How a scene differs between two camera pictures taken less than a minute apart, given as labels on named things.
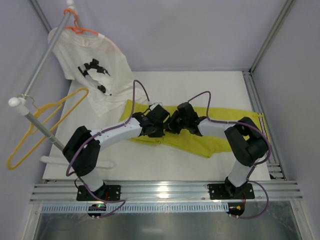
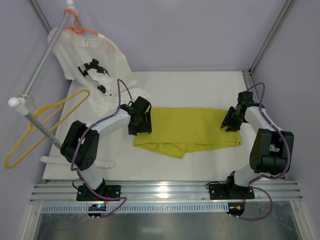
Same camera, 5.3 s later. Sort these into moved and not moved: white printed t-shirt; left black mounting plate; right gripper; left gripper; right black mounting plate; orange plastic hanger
Moved: right gripper; left gripper
Not moved: left black mounting plate; orange plastic hanger; white printed t-shirt; right black mounting plate
